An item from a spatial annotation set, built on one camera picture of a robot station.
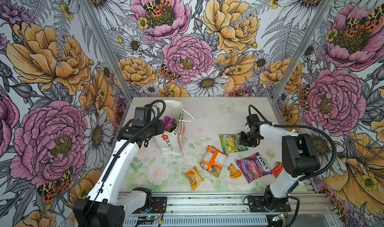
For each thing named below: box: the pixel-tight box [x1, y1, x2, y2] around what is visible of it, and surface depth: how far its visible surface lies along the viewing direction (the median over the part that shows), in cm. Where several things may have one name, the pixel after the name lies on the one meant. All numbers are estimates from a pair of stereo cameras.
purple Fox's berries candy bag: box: [236, 152, 273, 184], surface depth 85 cm
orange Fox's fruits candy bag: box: [200, 145, 229, 178], surface depth 88 cm
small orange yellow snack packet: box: [184, 166, 205, 190], surface depth 83 cm
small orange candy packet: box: [228, 163, 242, 179], surface depth 86 cm
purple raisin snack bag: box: [162, 116, 177, 133], surface depth 95 cm
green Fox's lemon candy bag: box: [219, 133, 248, 155], surface depth 95 cm
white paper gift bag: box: [152, 100, 186, 155], surface depth 82 cm
